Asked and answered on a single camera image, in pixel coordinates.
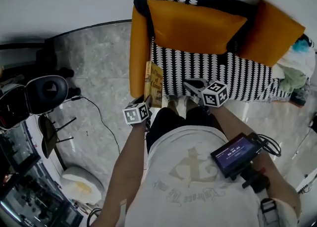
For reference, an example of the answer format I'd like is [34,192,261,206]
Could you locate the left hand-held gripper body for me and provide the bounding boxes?
[122,96,153,133]

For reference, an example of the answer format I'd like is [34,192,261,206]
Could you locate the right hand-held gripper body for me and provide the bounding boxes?
[195,80,229,115]

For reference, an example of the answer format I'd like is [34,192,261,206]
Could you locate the yellow hardcover book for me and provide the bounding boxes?
[144,60,164,108]

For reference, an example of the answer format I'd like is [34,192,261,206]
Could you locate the orange sofa with black back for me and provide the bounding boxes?
[129,0,317,109]

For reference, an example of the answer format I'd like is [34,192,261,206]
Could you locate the person's right forearm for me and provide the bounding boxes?
[209,104,302,212]

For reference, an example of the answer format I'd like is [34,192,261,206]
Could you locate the person's left forearm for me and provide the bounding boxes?
[91,121,149,227]

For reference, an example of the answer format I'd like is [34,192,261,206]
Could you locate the person's right shoe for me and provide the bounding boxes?
[185,95,201,109]

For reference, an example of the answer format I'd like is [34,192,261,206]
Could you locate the person's shoe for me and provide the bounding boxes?
[185,95,201,109]
[167,94,186,116]

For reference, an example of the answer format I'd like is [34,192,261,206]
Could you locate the black and white striped blanket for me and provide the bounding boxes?
[148,0,293,103]

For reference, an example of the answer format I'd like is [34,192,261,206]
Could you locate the person's left shoe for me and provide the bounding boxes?
[167,94,186,116]

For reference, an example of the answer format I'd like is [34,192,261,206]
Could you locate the person's black shorts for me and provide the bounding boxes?
[146,106,225,155]

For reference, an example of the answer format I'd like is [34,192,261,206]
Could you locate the large orange cushion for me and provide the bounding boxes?
[147,0,248,55]

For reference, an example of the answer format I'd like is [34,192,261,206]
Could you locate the black screen device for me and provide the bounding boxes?
[210,133,263,179]

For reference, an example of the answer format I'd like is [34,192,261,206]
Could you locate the pale green cloth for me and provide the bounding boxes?
[278,69,308,93]

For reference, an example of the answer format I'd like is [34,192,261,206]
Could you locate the small orange cushion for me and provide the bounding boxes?
[237,0,306,68]

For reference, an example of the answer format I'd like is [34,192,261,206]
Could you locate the white flower-shaped floor cushion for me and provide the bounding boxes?
[61,166,105,204]

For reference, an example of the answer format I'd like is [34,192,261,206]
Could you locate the pile of clothes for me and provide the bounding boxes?
[272,45,317,79]

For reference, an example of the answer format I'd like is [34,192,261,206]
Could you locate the black chair with thin legs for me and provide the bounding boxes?
[38,114,77,160]

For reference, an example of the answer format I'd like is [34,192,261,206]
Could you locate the person's white printed t-shirt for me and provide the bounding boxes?
[123,126,300,227]

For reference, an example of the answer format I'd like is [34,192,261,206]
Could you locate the blue fluffy item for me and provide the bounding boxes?
[292,39,311,52]

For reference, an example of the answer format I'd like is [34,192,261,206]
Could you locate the black backpack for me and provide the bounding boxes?
[0,82,31,131]

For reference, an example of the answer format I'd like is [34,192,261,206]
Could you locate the black harness buckle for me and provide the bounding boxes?
[260,197,277,222]

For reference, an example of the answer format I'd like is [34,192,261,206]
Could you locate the black framed glass window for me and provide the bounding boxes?
[0,119,85,227]

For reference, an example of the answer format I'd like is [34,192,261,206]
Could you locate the long black power cable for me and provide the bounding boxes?
[66,96,121,147]

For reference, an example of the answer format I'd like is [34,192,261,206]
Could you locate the black device cable bundle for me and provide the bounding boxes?
[256,133,282,158]

